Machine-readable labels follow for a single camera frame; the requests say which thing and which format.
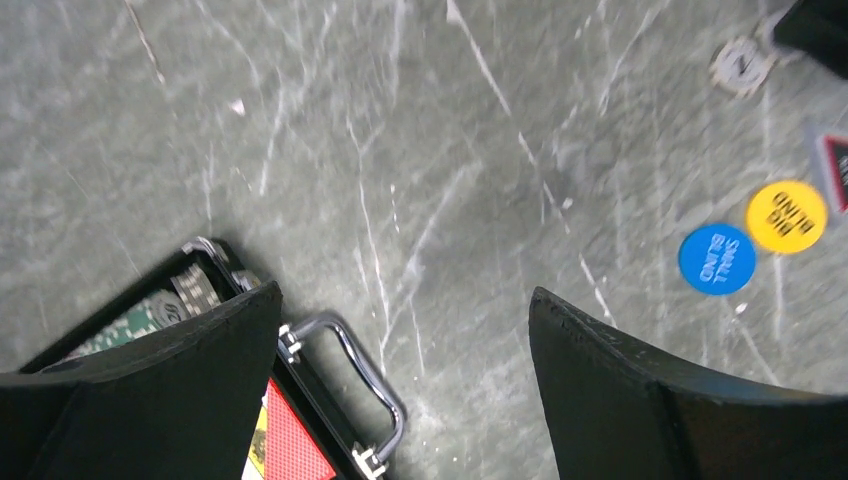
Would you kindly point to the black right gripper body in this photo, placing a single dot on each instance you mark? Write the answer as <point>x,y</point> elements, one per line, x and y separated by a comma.
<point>817,28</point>

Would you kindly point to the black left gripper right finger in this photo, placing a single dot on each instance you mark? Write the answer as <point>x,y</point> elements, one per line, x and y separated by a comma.
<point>617,407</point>

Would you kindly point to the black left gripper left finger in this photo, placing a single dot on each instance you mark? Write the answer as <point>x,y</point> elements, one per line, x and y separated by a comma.
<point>180,403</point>

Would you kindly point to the grey white poker chip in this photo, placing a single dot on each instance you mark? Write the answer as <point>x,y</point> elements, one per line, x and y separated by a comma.
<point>740,67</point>

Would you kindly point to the red playing card deck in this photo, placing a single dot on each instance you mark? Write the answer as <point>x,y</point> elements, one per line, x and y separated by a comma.
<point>281,448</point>

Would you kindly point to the black aluminium poker case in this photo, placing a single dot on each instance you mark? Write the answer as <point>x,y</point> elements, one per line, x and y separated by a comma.
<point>349,453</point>

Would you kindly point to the green purple chip row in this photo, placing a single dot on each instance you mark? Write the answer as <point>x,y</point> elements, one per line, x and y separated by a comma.
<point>182,297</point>

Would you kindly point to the red triangular all-in marker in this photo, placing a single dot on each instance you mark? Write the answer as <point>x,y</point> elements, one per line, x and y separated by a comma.
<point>828,154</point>

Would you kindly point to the blue small blind button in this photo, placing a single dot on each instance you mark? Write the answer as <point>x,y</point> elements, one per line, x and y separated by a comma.
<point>717,259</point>

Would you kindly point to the yellow big blind button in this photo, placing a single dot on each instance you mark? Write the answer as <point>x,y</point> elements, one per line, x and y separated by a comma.
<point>786,217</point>

